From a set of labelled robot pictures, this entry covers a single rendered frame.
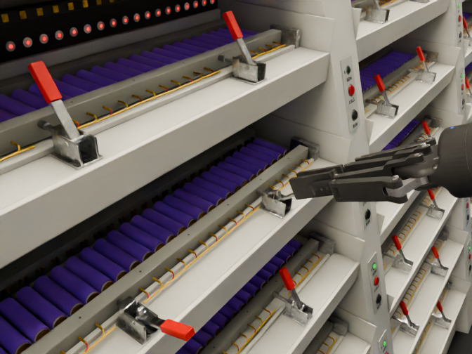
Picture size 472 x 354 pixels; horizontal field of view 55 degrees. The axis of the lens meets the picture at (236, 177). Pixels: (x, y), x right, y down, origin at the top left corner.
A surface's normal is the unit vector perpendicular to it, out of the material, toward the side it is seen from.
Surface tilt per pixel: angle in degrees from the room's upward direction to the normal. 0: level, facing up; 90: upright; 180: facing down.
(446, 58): 90
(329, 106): 90
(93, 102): 108
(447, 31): 90
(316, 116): 90
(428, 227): 18
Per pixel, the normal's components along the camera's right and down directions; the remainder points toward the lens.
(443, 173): -0.62, 0.33
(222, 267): 0.04, -0.85
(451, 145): -0.69, -0.35
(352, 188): -0.72, 0.43
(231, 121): 0.80, 0.34
